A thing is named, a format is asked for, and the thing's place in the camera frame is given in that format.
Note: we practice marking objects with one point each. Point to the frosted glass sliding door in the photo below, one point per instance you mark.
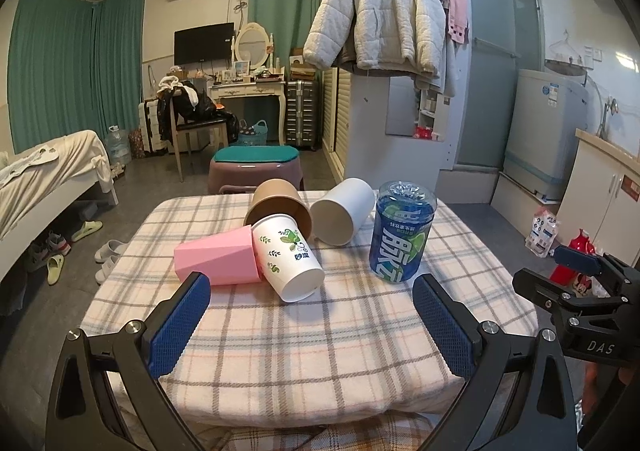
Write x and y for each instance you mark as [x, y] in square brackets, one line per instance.
[495, 56]

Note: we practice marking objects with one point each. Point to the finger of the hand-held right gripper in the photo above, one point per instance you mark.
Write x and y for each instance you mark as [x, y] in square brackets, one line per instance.
[537, 283]
[575, 258]

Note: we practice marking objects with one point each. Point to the green stool cushion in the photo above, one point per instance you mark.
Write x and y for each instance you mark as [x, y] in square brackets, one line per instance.
[255, 154]

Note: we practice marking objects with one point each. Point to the pink towel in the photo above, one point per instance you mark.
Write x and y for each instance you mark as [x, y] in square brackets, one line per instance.
[457, 11]

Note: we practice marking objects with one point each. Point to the wall switch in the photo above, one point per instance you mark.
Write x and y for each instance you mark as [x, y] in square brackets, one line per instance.
[593, 58]

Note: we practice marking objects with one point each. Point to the pile of dark clothes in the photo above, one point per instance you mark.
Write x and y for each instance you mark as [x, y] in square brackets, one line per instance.
[195, 103]

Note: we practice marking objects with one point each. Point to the red patterned bag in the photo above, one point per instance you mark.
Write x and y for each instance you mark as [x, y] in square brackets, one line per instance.
[136, 145]

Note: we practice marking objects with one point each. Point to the white leaf-print paper cup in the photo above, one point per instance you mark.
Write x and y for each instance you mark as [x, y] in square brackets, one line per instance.
[285, 256]

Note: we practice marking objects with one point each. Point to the small picture frame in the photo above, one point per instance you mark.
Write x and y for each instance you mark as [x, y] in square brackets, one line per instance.
[242, 68]

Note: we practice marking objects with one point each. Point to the blue plastic basket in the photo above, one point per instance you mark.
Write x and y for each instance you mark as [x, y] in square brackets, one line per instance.
[252, 136]

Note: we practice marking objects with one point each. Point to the metal faucet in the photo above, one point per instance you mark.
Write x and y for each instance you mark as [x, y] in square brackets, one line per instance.
[607, 113]

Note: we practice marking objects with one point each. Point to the silver suitcase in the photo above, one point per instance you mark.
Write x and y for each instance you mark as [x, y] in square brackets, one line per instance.
[301, 113]

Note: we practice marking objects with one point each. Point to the brown plaid cloth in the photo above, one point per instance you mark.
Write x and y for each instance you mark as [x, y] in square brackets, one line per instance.
[325, 436]

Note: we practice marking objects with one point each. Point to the white slipper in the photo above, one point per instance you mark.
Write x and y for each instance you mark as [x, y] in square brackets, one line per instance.
[106, 270]
[110, 250]

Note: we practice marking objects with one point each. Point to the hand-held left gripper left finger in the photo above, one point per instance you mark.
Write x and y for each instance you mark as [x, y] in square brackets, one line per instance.
[180, 326]

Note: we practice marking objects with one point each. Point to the plain white cup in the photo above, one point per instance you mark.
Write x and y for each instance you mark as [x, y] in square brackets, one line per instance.
[350, 196]

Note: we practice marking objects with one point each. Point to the green slipper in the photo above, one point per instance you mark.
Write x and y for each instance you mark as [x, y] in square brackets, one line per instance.
[86, 231]
[55, 269]

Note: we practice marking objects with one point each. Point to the plaid tablecloth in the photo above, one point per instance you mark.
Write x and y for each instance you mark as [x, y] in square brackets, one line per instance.
[300, 356]

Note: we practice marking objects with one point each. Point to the wooden chair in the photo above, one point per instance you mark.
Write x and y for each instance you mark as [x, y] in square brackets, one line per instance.
[200, 128]

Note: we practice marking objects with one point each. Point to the pink faceted cup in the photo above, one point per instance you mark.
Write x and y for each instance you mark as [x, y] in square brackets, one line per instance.
[215, 256]

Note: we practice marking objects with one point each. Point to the black television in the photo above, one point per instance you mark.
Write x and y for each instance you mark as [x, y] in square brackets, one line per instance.
[202, 43]

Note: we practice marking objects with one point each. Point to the white suitcase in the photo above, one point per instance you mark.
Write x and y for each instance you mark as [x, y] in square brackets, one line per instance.
[150, 128]

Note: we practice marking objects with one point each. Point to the clear water jug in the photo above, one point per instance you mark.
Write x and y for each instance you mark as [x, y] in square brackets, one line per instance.
[118, 146]

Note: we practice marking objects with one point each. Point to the sneakers under bed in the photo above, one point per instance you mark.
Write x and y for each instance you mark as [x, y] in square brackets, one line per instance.
[47, 248]

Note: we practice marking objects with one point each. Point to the blue drink bottle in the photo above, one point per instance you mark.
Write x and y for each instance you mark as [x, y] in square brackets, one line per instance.
[400, 241]

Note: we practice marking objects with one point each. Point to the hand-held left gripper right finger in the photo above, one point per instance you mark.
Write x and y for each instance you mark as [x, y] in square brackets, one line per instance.
[442, 326]

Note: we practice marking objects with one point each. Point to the white dressing table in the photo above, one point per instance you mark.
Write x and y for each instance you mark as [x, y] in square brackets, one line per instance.
[250, 90]

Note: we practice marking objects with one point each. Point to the white quilted jacket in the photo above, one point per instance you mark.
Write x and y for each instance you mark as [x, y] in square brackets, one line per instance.
[375, 6]

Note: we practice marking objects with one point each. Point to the oval mirror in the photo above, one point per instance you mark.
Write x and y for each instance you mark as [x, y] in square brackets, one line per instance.
[252, 47]

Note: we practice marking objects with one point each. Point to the purple plastic stool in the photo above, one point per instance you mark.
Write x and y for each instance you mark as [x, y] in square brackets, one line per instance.
[250, 176]

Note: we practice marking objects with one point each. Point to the clear plastic bag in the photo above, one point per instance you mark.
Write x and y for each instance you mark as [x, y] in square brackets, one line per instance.
[544, 231]

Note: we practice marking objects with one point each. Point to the brown paper cup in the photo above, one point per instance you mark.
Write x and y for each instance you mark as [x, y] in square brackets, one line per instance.
[280, 196]

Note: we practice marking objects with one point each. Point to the white sink cabinet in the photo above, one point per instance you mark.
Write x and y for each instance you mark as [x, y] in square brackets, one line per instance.
[595, 191]

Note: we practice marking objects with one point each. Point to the bed with white blanket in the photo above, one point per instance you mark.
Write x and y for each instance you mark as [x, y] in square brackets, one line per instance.
[45, 171]

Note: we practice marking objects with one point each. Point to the green curtain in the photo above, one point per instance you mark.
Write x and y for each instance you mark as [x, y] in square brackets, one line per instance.
[285, 6]
[50, 76]
[120, 66]

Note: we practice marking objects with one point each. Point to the white washing machine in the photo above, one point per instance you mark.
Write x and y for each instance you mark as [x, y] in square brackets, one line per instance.
[542, 131]

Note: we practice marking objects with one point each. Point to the red bottle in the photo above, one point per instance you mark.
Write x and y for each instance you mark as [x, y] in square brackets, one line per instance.
[575, 241]

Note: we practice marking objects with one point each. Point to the white wardrobe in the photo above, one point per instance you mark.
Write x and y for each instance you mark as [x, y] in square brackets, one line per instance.
[365, 121]

